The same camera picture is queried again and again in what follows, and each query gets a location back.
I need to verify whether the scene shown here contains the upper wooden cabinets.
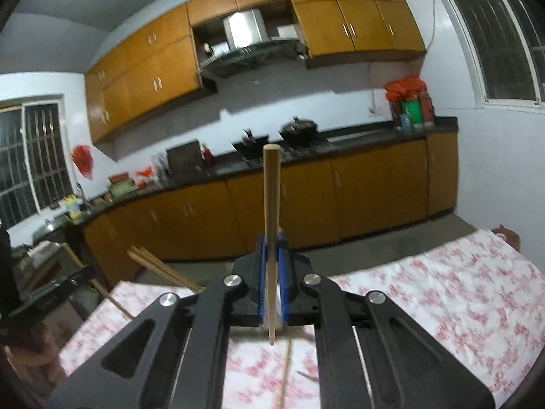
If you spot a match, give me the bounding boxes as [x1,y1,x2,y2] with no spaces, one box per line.
[85,0,426,143]

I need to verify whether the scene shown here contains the black wok left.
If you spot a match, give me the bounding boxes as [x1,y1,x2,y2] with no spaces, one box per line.
[232,129,269,160]

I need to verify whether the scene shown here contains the yellow detergent bottle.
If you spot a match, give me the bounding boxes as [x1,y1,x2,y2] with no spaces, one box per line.
[64,194,84,221]

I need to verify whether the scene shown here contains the black wok with lid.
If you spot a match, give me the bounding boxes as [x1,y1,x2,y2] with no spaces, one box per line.
[279,116,318,146]

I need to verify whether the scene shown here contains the orange bag on counter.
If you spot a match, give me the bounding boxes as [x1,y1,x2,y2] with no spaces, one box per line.
[133,165,156,188]

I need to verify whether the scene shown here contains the red plastic bag on wall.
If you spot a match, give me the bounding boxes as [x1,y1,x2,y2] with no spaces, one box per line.
[71,145,93,179]

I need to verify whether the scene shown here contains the red sauce bottle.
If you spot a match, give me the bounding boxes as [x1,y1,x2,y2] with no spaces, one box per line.
[201,144,213,167]

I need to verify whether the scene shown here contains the floral red white tablecloth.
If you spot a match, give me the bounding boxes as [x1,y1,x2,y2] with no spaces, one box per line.
[57,227,544,409]

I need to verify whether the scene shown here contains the lower wooden cabinets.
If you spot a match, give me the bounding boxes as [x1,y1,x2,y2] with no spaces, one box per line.
[83,131,458,284]

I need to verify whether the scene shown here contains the wooden cabinets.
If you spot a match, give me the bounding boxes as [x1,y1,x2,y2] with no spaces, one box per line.
[85,0,426,143]
[83,131,458,284]

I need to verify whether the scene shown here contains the right barred window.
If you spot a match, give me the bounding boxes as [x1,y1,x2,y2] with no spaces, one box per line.
[452,0,544,106]

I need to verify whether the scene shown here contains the red bag on counter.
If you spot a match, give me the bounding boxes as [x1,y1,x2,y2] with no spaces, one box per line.
[384,76,428,103]

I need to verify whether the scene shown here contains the person left hand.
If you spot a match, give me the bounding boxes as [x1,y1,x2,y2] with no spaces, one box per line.
[5,331,66,384]

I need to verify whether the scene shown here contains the green basin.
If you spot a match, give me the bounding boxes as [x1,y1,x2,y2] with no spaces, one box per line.
[109,177,137,198]

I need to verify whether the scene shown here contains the left barred window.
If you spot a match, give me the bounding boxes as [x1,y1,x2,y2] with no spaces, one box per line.
[0,102,74,228]

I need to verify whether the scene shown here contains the barred window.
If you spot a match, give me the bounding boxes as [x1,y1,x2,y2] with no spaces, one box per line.
[452,0,544,106]
[0,102,74,228]

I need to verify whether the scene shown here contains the steel range hood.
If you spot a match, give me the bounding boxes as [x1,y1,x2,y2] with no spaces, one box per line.
[193,0,308,80]

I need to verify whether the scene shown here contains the wooden chopstick group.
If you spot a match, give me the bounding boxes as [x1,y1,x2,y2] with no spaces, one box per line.
[263,144,281,346]
[277,335,293,409]
[131,244,205,293]

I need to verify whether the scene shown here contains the green box on counter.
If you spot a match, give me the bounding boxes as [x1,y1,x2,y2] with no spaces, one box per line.
[403,99,423,127]

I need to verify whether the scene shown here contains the dark cutting board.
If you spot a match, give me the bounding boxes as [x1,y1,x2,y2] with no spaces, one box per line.
[166,140,202,176]

